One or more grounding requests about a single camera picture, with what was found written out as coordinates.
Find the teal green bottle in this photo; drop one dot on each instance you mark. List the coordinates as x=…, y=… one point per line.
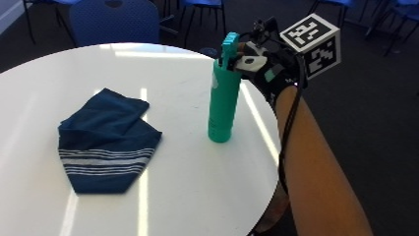
x=224, y=105

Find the white cube with black markers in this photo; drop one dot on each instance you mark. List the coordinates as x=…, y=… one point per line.
x=316, y=44

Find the blue chair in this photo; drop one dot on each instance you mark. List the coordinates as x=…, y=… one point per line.
x=201, y=10
x=115, y=21
x=396, y=16

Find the blue striped cloth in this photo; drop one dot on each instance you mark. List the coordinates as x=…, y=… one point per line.
x=107, y=144

